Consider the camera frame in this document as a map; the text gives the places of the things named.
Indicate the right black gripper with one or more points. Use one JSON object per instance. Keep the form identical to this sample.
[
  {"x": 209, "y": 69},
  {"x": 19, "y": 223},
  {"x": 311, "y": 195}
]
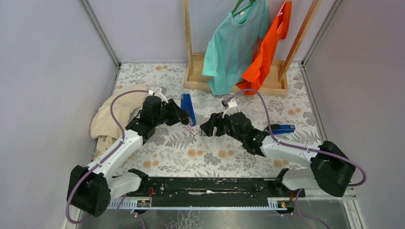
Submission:
[{"x": 208, "y": 126}]

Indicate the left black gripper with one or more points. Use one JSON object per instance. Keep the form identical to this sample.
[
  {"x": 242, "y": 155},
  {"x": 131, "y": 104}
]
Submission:
[{"x": 177, "y": 114}]

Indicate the red white staples box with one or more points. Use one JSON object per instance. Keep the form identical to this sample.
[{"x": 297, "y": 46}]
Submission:
[{"x": 194, "y": 130}]

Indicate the blue stapler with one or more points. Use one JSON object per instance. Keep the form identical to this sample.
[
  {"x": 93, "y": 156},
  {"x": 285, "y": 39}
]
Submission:
[
  {"x": 186, "y": 105},
  {"x": 277, "y": 129}
]

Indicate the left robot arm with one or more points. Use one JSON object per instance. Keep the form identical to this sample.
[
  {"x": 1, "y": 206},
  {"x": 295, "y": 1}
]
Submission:
[{"x": 91, "y": 188}]

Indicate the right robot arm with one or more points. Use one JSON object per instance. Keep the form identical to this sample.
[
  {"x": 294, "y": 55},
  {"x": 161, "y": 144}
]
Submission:
[{"x": 326, "y": 167}]

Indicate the floral table mat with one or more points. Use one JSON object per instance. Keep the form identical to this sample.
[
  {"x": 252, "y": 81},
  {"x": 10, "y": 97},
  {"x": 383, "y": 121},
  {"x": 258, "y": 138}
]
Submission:
[{"x": 175, "y": 152}]

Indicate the beige cloth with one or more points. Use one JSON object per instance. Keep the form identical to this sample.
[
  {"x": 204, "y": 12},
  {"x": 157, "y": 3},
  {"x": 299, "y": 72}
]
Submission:
[{"x": 103, "y": 128}]

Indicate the orange t-shirt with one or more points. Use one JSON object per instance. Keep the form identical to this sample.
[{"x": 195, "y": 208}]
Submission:
[{"x": 259, "y": 69}]

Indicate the wooden clothes rack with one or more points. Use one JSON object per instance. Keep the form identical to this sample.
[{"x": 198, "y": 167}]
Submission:
[{"x": 275, "y": 84}]

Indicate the teal t-shirt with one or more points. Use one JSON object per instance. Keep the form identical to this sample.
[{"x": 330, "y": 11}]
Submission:
[{"x": 230, "y": 50}]

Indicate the green hanger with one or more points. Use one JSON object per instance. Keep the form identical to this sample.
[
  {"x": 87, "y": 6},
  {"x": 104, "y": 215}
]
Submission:
[{"x": 239, "y": 8}]

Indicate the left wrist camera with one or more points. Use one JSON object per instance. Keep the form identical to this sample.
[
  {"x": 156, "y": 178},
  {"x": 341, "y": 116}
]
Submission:
[{"x": 160, "y": 93}]

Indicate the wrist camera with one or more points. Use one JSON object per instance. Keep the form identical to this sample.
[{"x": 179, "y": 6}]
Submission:
[
  {"x": 160, "y": 93},
  {"x": 230, "y": 107}
]

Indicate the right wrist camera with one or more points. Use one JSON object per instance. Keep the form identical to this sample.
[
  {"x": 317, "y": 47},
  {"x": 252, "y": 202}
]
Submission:
[{"x": 230, "y": 107}]

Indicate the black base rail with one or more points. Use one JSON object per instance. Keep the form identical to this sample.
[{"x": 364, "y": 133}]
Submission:
[{"x": 177, "y": 192}]

